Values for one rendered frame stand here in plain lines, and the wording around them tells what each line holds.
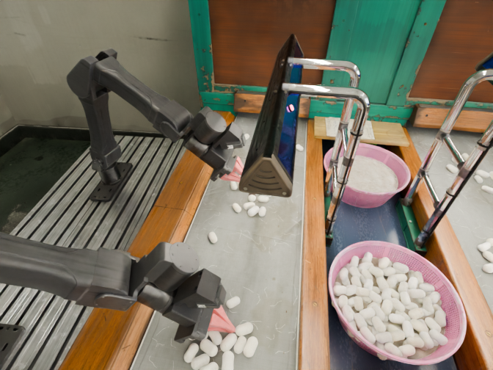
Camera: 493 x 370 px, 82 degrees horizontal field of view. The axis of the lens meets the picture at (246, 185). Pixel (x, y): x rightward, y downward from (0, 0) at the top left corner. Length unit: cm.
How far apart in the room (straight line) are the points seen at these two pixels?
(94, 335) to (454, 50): 128
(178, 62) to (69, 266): 180
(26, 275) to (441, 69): 125
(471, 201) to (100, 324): 101
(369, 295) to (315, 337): 17
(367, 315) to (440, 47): 89
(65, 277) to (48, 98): 236
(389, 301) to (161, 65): 192
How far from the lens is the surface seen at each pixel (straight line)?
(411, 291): 76
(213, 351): 61
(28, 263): 47
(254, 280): 69
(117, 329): 66
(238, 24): 115
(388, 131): 121
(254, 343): 61
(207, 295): 47
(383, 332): 70
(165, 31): 211
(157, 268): 47
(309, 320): 63
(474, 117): 132
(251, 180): 41
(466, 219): 100
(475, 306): 79
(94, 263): 49
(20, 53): 271
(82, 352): 67
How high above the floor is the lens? 134
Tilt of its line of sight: 42 degrees down
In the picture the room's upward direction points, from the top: straight up
